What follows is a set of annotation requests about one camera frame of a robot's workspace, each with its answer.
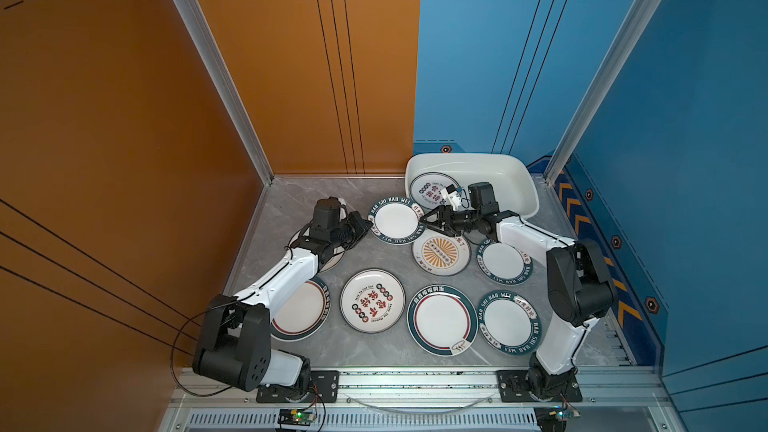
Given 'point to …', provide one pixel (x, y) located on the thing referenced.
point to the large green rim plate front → (442, 320)
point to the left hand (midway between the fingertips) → (375, 219)
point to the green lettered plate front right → (509, 323)
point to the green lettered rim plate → (396, 221)
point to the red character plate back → (425, 189)
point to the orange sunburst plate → (441, 255)
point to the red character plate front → (372, 300)
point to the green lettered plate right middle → (503, 264)
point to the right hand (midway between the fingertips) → (424, 223)
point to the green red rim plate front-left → (304, 314)
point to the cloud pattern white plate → (338, 253)
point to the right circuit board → (553, 418)
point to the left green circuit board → (295, 417)
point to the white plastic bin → (514, 186)
